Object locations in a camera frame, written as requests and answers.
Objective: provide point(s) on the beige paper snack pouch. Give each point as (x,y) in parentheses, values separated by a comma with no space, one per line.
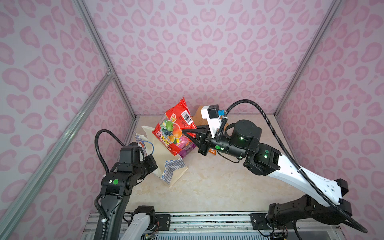
(201,117)

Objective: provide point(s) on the purple grape snack bag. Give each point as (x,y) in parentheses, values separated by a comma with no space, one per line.
(187,149)

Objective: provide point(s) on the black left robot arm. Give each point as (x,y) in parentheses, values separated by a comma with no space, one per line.
(117,187)

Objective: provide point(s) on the red fruit candy bag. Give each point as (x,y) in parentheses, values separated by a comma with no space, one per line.
(169,130)

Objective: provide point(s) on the aluminium frame strut left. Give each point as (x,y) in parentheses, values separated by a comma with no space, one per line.
(21,204)

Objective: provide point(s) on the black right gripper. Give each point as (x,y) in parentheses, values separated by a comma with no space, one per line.
(205,131)

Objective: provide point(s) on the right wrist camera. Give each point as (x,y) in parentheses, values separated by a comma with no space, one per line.
(213,115)

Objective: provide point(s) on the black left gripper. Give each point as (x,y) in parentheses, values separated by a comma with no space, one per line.
(151,161)

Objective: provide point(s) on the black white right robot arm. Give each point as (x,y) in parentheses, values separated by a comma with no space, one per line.
(264,160)

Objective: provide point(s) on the white blue checkered paper bag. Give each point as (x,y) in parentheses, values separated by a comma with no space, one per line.
(170,168)

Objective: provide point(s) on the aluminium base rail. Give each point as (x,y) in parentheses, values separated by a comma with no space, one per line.
(236,226)

